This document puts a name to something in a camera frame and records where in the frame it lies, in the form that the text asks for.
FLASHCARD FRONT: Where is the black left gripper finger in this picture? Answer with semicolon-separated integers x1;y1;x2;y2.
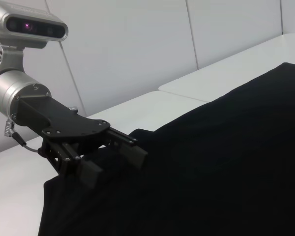
105;127;148;170
53;143;104;190

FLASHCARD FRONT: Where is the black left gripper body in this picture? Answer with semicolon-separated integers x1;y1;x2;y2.
13;94;114;177

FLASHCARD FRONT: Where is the black shirt with white print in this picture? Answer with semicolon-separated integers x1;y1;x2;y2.
38;62;295;236

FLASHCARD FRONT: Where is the grey cable with metal plug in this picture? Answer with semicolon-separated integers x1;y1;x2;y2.
3;118;44;153

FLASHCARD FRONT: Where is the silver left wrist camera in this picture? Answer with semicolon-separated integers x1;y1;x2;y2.
0;0;69;73

